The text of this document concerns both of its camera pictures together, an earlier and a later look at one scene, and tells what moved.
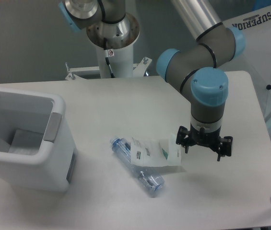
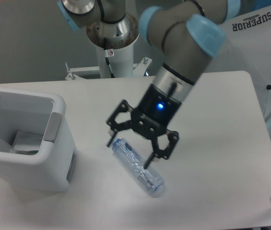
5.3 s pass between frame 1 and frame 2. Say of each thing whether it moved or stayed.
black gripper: moved
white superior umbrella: stayed
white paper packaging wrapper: moved
